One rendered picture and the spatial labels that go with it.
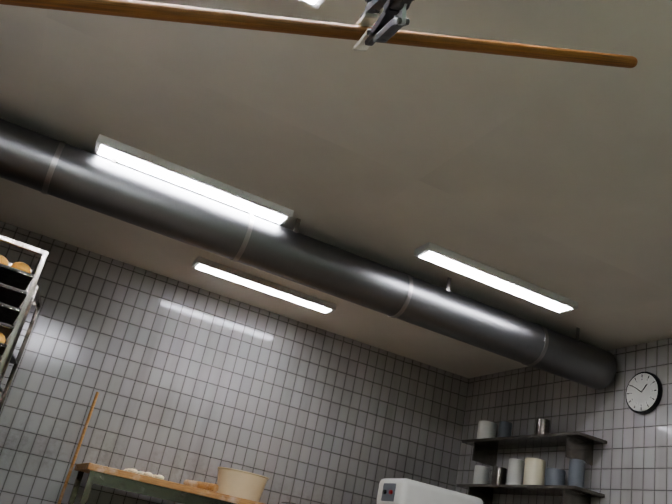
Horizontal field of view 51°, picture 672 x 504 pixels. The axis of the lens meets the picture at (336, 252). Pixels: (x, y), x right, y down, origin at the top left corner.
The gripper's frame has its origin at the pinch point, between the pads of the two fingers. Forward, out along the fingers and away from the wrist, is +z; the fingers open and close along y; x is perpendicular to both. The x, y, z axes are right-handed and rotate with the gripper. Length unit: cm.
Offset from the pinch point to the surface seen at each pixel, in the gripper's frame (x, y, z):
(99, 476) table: -9, 84, 420
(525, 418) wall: 359, 100, 410
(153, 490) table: 27, 100, 420
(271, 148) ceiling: 70, -74, 220
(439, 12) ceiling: 86, -67, 78
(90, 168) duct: -15, -90, 288
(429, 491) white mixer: 237, 140, 398
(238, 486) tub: 97, 111, 448
